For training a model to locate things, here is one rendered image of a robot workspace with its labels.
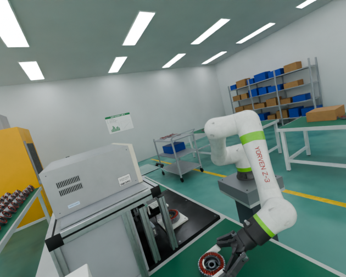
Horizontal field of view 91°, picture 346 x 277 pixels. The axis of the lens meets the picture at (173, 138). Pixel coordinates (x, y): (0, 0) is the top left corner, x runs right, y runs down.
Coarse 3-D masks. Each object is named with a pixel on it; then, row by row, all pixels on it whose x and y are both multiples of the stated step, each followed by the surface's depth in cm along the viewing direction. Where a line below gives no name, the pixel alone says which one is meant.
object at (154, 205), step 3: (153, 204) 101; (156, 204) 100; (150, 207) 99; (153, 207) 98; (156, 207) 97; (150, 210) 100; (153, 210) 96; (156, 210) 97; (159, 210) 98; (147, 213) 98; (150, 213) 97; (153, 213) 96; (156, 213) 97; (159, 213) 98; (150, 216) 95; (153, 216) 96; (138, 219) 95; (141, 222) 92
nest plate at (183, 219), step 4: (180, 216) 107; (184, 216) 106; (160, 220) 108; (180, 220) 102; (184, 220) 102; (160, 224) 104; (172, 224) 101; (176, 224) 100; (180, 224) 100; (164, 228) 99
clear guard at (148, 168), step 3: (144, 165) 139; (147, 165) 137; (150, 165) 134; (153, 165) 132; (141, 168) 133; (144, 168) 131; (147, 168) 129; (150, 168) 126; (153, 168) 124; (156, 168) 123; (159, 168) 122; (162, 168) 123; (141, 171) 124; (144, 171) 122; (147, 171) 120; (150, 171) 118; (168, 171) 126; (141, 174) 118; (144, 174) 116
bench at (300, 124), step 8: (296, 120) 302; (304, 120) 286; (328, 120) 247; (336, 120) 237; (344, 120) 227; (280, 128) 277; (288, 128) 264; (296, 128) 254; (304, 128) 245; (312, 128) 237; (320, 128) 230; (328, 128) 223; (336, 128) 216; (344, 128) 210; (304, 136) 320; (296, 152) 303; (288, 160) 281; (296, 160) 272; (304, 160) 264; (288, 168) 285
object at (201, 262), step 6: (210, 252) 74; (204, 258) 72; (210, 258) 73; (216, 258) 71; (222, 258) 70; (198, 264) 71; (204, 264) 71; (210, 264) 71; (222, 264) 67; (204, 270) 67; (210, 270) 66; (216, 270) 65; (204, 276) 66; (210, 276) 65
